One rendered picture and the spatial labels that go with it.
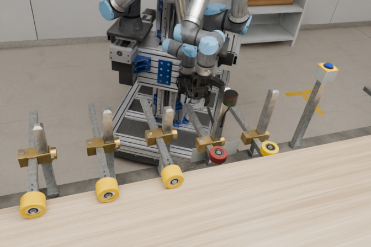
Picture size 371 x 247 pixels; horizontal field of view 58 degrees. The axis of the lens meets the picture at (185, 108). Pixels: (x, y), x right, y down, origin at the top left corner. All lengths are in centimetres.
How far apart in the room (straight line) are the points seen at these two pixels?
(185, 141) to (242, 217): 129
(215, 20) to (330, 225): 116
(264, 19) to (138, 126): 274
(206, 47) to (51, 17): 284
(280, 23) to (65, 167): 343
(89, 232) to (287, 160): 88
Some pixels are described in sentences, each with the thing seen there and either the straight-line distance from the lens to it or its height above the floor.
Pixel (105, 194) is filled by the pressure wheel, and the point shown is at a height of 95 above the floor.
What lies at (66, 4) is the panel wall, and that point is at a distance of 392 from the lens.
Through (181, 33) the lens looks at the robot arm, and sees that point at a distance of 145.
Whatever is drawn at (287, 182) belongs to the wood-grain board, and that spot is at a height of 90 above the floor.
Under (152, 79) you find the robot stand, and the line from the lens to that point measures 216.
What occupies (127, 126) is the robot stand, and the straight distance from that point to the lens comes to 260.
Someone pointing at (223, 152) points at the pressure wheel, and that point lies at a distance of 149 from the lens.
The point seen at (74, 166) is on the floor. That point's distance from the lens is 264.
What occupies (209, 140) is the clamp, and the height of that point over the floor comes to 87.
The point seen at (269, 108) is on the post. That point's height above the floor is 103.
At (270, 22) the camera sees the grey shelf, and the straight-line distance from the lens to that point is 483.
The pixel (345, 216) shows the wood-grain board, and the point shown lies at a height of 90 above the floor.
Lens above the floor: 196
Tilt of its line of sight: 39 degrees down
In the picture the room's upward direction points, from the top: 7 degrees clockwise
